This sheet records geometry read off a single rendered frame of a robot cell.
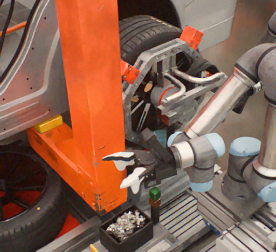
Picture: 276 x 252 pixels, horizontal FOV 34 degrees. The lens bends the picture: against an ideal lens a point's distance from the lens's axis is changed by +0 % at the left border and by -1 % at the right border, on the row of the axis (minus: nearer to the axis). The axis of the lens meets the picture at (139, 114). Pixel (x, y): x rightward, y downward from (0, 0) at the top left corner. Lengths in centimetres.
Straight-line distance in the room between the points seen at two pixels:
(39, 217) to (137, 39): 94
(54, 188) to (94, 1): 107
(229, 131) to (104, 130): 177
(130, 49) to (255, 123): 172
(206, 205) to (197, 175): 55
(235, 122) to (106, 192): 174
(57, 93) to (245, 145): 103
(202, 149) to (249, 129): 218
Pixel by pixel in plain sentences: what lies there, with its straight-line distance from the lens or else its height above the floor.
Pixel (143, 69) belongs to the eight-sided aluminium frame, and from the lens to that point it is 205.
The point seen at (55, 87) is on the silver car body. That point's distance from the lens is 228.
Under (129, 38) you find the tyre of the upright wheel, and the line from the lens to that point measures 214.
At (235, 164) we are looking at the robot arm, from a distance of 169.
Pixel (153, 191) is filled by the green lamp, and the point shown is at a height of 66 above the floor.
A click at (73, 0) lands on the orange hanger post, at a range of 156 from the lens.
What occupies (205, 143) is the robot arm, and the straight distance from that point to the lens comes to 135.
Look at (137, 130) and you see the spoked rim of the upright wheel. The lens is 239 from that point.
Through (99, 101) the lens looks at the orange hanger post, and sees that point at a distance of 175.
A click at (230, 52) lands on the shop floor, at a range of 453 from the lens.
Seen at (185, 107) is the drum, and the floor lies 88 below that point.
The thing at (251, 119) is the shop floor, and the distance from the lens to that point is 362.
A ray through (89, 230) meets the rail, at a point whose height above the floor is 37.
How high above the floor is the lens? 210
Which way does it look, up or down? 36 degrees down
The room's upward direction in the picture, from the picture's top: 2 degrees counter-clockwise
